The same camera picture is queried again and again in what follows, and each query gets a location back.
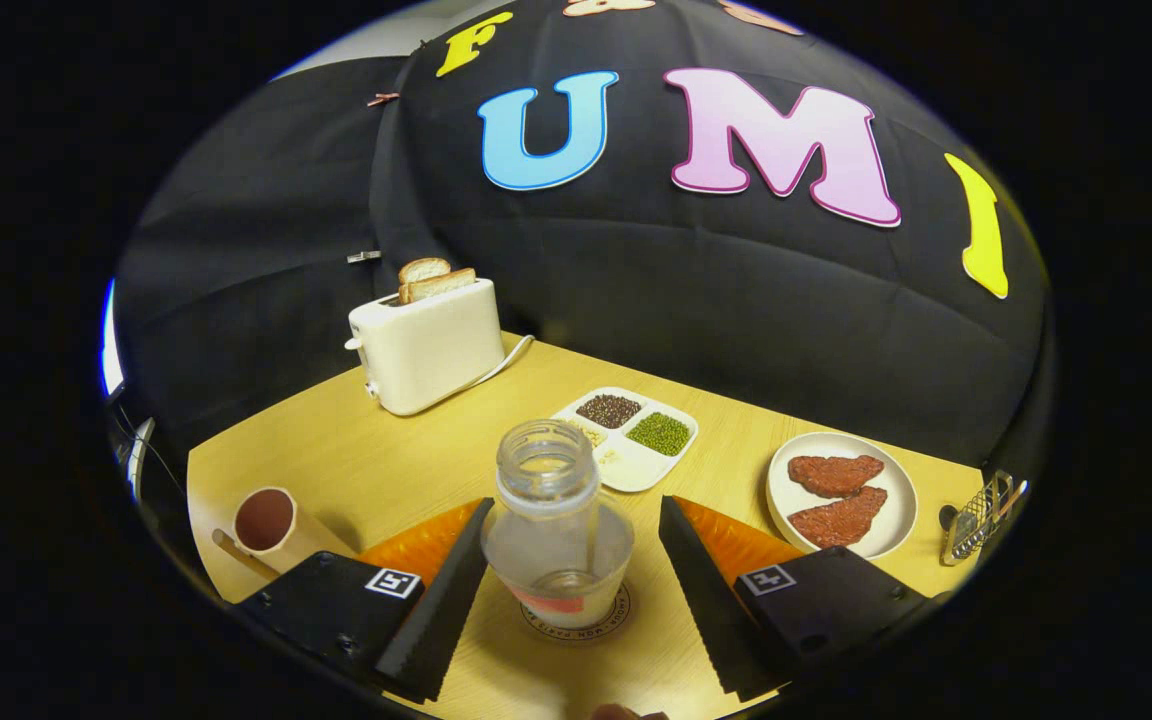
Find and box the divided white dish with grains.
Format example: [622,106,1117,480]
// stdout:
[550,386,700,494]

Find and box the metal wire basket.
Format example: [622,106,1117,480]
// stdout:
[939,470,1029,567]

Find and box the black backdrop cloth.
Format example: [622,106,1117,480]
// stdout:
[111,0,1052,521]

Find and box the beige cup with wooden handle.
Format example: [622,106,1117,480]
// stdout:
[211,486,357,581]

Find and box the wooden table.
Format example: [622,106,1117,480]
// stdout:
[186,333,987,720]

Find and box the round white plate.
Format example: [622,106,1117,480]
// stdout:
[765,431,919,560]

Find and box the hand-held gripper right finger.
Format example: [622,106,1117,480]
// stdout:
[656,494,937,703]

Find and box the clear plastic juice bottle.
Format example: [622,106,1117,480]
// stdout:
[481,418,636,631]

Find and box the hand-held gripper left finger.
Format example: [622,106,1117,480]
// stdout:
[234,497,497,704]

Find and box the red meat patty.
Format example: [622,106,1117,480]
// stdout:
[787,486,888,549]
[787,454,886,499]

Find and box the round wooden coaster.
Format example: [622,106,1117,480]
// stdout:
[519,583,634,642]

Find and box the toast slice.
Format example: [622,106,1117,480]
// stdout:
[406,267,478,304]
[397,257,453,304]

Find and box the white toaster cable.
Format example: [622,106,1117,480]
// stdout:
[456,333,536,393]

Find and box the white toaster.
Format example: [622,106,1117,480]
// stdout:
[345,277,506,417]

